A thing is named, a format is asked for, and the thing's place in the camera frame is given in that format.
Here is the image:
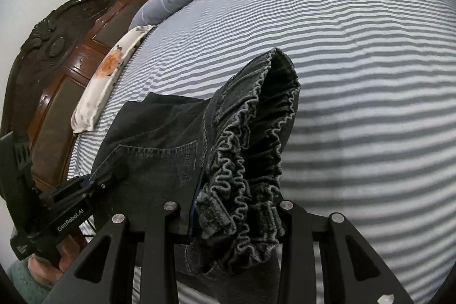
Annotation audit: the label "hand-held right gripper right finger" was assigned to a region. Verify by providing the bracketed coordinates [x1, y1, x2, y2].
[276, 200, 416, 304]

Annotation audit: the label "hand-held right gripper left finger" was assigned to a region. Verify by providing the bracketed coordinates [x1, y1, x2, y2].
[43, 199, 199, 304]

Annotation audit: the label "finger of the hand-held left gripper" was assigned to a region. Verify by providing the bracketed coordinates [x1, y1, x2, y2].
[80, 172, 116, 196]

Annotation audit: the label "dark grey denim pants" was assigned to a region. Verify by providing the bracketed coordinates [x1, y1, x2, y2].
[91, 48, 302, 292]

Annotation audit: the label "person's left forearm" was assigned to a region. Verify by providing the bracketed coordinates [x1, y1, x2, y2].
[5, 259, 54, 304]

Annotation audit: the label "person's left hand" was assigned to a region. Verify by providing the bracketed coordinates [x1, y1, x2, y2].
[28, 234, 88, 288]

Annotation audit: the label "white pillow with orange print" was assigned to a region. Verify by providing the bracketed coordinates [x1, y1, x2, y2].
[70, 24, 157, 137]

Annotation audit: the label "dark carved wooden headboard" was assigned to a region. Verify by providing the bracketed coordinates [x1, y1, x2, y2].
[0, 0, 154, 194]

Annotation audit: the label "grey white striped bed sheet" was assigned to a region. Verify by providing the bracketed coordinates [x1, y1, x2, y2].
[62, 0, 456, 304]

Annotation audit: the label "black cable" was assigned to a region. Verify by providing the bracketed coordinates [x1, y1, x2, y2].
[83, 218, 97, 238]

